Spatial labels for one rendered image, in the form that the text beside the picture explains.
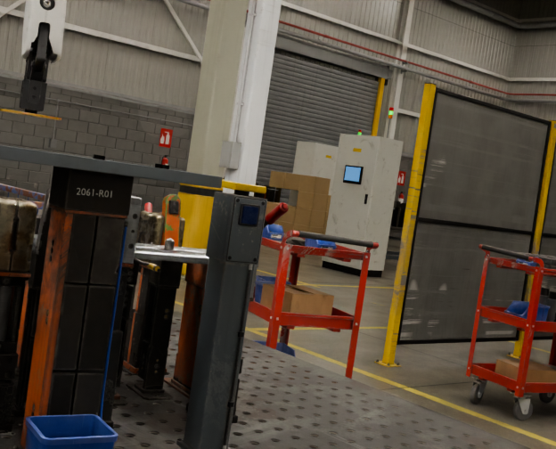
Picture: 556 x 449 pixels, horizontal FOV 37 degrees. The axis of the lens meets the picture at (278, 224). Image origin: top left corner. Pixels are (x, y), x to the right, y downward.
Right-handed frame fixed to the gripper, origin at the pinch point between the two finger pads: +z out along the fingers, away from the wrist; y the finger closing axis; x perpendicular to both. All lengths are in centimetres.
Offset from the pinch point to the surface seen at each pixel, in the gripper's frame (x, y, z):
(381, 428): -78, 23, 54
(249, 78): -165, 404, -57
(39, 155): -1.5, -5.3, 8.2
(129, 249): -20.3, 17.8, 22.4
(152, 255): -27.7, 31.3, 24.5
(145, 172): -17.0, -2.3, 8.5
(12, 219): -0.4, 14.8, 19.2
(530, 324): -301, 251, 67
